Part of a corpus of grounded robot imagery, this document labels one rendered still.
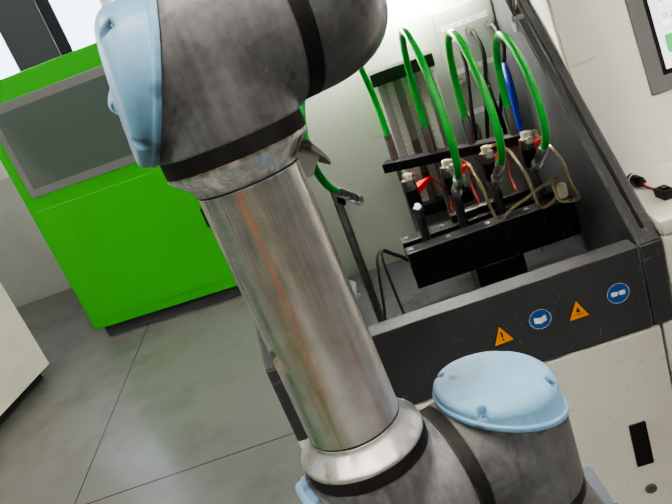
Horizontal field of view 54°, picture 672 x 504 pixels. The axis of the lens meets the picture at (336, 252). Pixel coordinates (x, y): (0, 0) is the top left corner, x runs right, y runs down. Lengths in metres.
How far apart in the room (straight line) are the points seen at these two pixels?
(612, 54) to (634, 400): 0.64
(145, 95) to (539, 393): 0.41
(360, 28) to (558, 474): 0.43
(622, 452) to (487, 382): 0.79
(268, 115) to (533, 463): 0.38
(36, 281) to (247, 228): 5.46
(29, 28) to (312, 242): 4.58
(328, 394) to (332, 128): 1.08
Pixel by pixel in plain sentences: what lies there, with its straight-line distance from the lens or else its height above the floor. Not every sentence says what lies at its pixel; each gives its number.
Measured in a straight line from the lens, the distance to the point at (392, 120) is 1.54.
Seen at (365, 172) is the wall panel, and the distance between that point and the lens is 1.60.
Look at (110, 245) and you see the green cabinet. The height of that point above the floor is 0.57.
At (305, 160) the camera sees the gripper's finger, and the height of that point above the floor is 1.26.
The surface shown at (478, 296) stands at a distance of 1.16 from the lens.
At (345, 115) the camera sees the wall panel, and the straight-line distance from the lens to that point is 1.56.
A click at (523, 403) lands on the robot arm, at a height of 1.13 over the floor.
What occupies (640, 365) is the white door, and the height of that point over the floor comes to 0.72.
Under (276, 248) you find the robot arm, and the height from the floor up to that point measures 1.34.
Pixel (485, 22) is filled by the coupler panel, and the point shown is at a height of 1.31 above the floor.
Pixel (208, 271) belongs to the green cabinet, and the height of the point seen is 0.23.
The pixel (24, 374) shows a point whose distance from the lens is 4.21.
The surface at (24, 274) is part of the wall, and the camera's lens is 5.94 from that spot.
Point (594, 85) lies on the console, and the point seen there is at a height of 1.16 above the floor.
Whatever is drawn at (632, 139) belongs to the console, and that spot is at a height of 1.04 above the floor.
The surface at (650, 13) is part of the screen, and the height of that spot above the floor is 1.25.
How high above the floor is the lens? 1.51
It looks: 21 degrees down
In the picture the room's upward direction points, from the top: 21 degrees counter-clockwise
